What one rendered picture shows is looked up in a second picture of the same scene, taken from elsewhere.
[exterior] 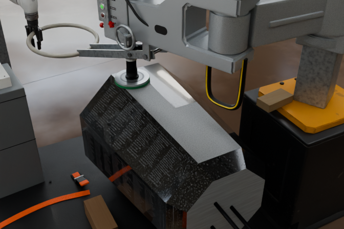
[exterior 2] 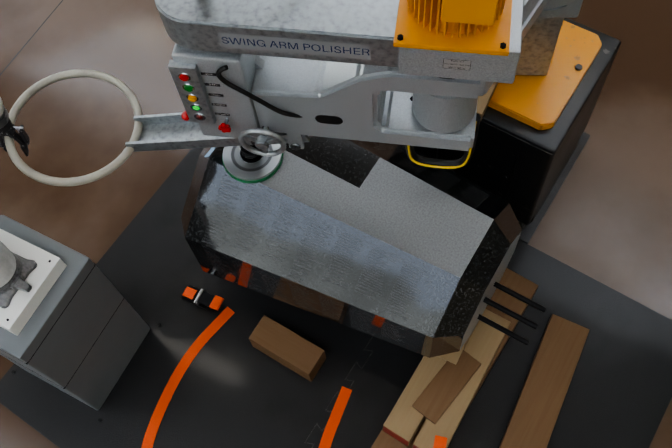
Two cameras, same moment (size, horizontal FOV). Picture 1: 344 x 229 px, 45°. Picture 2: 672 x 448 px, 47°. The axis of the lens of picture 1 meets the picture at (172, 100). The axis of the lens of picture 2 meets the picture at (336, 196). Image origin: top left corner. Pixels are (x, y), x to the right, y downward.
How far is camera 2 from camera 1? 1.50 m
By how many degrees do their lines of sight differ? 33
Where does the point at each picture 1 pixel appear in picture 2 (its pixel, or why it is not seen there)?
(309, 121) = (541, 111)
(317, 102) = (535, 71)
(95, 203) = (268, 333)
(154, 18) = (313, 109)
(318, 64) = (536, 30)
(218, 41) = (444, 123)
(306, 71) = not seen: hidden behind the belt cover
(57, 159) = (137, 280)
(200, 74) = not seen: outside the picture
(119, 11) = (235, 107)
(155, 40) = (319, 130)
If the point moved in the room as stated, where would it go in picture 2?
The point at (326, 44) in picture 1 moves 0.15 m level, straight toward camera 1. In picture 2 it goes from (553, 13) to (566, 49)
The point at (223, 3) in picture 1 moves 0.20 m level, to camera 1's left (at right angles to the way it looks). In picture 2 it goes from (454, 87) to (391, 121)
